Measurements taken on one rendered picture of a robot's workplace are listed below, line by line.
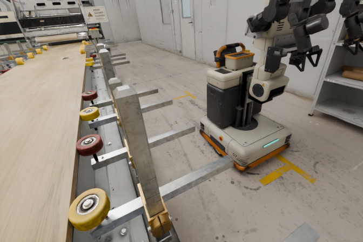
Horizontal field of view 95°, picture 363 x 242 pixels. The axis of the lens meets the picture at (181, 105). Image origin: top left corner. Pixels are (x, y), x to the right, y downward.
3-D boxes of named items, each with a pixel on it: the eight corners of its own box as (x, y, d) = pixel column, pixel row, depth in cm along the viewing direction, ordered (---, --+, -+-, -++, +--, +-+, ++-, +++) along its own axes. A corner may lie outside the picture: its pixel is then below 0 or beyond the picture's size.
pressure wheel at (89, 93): (94, 113, 98) (87, 95, 93) (85, 111, 101) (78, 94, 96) (104, 106, 105) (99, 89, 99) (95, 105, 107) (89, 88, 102)
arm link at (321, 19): (299, 13, 81) (287, 15, 78) (327, -1, 71) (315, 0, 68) (304, 38, 83) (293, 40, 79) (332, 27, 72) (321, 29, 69)
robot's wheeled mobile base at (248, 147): (198, 134, 193) (197, 116, 182) (240, 118, 217) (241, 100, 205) (241, 176, 139) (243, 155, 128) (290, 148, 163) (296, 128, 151)
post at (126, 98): (166, 228, 51) (132, 81, 29) (170, 240, 49) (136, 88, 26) (155, 235, 50) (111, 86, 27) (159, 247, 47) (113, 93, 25)
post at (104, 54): (132, 139, 92) (107, 48, 69) (133, 142, 89) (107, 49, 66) (126, 141, 90) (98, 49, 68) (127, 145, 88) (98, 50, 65)
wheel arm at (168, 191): (227, 161, 59) (227, 153, 57) (233, 168, 56) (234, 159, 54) (94, 228, 43) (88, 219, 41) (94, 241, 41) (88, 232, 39)
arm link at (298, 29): (296, 27, 82) (289, 28, 80) (312, 20, 76) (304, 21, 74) (300, 40, 83) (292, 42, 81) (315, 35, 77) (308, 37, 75)
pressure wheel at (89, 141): (92, 176, 58) (79, 151, 52) (83, 165, 63) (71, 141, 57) (113, 162, 63) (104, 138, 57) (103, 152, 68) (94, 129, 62)
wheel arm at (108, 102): (157, 92, 119) (156, 86, 117) (159, 93, 116) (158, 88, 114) (91, 109, 104) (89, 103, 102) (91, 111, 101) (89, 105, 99)
